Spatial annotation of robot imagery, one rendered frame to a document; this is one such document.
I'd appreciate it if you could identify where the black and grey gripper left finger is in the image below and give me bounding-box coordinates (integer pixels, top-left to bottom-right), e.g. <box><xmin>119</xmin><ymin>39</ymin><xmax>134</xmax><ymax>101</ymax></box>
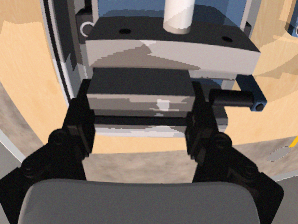
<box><xmin>0</xmin><ymin>79</ymin><xmax>96</xmax><ymax>224</ymax></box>

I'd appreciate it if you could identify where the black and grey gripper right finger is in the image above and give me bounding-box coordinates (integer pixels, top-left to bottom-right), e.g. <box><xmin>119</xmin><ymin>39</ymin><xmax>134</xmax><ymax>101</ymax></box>
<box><xmin>184</xmin><ymin>81</ymin><xmax>284</xmax><ymax>224</ymax></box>

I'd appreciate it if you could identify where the grey metal block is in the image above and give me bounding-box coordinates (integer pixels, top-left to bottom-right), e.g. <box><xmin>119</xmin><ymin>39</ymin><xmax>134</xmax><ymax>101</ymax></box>
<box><xmin>87</xmin><ymin>67</ymin><xmax>196</xmax><ymax>137</ymax></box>

